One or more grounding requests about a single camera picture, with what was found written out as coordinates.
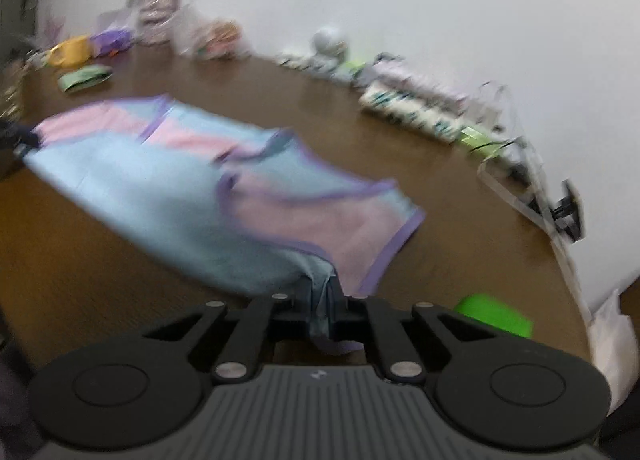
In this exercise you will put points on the purple small container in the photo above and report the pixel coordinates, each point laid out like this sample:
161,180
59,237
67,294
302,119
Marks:
110,41

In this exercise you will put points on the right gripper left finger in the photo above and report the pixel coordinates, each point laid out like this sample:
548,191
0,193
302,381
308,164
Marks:
231,345

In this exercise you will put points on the wrapped floral gift bundle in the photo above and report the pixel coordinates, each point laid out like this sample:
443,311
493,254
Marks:
220,39

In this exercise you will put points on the white astronaut figurine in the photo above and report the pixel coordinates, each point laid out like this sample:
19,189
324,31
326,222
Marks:
330,47

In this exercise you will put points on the light green packet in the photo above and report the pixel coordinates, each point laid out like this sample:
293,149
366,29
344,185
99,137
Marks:
86,77

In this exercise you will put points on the folded pink floral cloth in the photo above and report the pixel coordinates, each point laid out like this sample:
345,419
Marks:
395,73

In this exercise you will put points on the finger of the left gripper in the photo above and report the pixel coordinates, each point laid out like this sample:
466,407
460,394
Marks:
14,135

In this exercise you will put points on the pink blue mesh garment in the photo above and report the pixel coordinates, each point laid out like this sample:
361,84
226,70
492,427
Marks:
248,210

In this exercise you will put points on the yellow cup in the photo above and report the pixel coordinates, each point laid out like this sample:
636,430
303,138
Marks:
72,52

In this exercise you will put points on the green cylindrical pouch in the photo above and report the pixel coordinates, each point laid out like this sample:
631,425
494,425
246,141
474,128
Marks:
491,311

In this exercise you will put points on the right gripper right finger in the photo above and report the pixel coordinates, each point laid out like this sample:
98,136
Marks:
406,347

